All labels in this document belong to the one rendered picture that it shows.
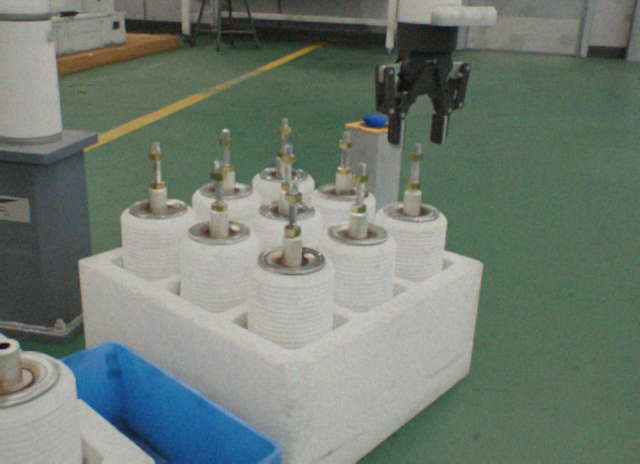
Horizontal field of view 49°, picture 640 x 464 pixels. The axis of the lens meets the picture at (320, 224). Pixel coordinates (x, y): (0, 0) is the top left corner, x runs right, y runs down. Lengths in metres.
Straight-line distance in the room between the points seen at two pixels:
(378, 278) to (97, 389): 0.37
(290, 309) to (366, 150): 0.46
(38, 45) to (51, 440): 0.64
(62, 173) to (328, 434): 0.55
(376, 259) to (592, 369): 0.46
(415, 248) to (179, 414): 0.36
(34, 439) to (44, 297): 0.59
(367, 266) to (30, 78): 0.55
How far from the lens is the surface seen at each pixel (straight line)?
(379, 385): 0.85
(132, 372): 0.88
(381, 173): 1.15
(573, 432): 1.00
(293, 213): 0.74
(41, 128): 1.08
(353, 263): 0.81
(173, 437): 0.85
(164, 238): 0.89
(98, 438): 0.63
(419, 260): 0.92
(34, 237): 1.10
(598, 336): 1.25
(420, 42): 0.86
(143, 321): 0.88
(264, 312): 0.75
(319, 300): 0.74
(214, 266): 0.81
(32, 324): 1.17
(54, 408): 0.56
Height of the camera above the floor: 0.55
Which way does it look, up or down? 20 degrees down
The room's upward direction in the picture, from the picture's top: 2 degrees clockwise
